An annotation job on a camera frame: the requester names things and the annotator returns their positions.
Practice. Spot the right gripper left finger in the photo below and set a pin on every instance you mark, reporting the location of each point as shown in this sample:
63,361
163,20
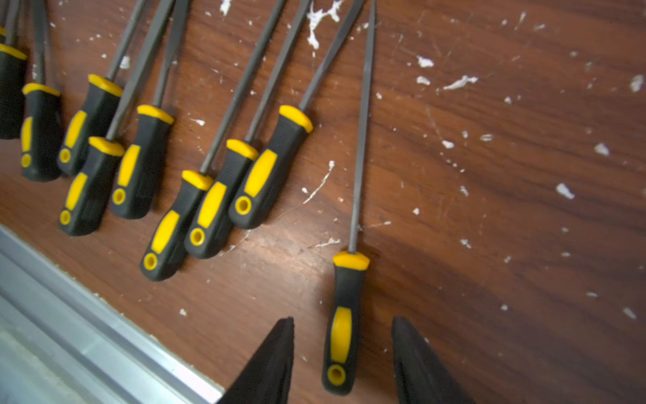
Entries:
267,376

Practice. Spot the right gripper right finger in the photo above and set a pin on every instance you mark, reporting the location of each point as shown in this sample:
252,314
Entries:
420,375

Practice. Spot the file tool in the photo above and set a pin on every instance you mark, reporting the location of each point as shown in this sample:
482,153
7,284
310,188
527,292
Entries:
90,190
343,330
265,179
165,252
41,133
211,226
142,165
99,107
13,68

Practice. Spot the aluminium front rail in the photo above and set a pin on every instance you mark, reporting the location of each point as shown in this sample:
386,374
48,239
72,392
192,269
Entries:
62,343

